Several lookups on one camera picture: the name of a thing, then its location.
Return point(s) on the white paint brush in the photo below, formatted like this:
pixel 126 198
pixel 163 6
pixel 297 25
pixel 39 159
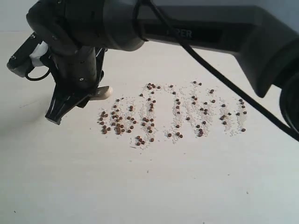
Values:
pixel 101 93

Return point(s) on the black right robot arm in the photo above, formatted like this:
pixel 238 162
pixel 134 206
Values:
pixel 262 35

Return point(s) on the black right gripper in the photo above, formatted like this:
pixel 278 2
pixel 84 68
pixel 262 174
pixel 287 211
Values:
pixel 77 78

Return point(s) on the right wrist camera with tape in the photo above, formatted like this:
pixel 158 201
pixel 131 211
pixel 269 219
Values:
pixel 32 53

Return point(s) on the scattered rice and brown pellets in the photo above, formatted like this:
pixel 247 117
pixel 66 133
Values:
pixel 173 112

